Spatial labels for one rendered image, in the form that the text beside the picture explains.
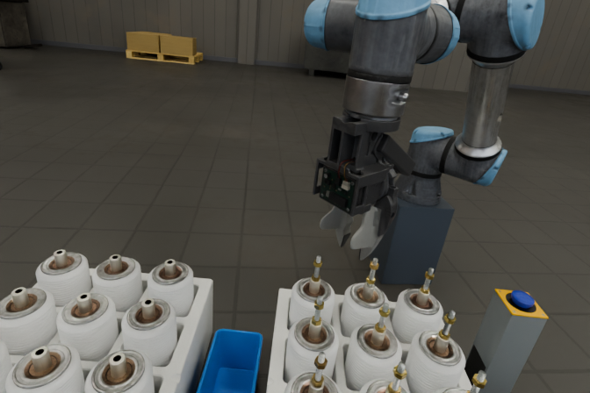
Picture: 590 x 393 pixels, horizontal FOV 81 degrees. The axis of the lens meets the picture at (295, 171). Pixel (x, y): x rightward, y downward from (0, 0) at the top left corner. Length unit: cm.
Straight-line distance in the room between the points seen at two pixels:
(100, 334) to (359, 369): 48
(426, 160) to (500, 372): 56
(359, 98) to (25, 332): 71
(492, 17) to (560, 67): 858
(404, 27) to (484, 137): 66
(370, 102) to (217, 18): 669
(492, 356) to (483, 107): 55
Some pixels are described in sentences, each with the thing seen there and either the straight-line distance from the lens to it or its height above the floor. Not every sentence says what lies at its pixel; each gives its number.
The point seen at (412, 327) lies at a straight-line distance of 84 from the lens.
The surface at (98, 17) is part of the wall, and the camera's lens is 756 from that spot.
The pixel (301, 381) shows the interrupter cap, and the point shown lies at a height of 25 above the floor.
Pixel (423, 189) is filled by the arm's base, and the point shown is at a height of 35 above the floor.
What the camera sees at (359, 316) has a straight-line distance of 80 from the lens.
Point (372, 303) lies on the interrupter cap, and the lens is 80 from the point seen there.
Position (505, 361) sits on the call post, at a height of 19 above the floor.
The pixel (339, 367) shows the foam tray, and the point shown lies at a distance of 78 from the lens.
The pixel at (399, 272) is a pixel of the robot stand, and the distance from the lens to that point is 126.
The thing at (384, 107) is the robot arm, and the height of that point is 70.
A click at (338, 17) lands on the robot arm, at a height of 80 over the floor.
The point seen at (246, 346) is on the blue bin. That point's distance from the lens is 92.
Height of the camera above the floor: 78
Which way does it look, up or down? 23 degrees down
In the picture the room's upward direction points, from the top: 6 degrees clockwise
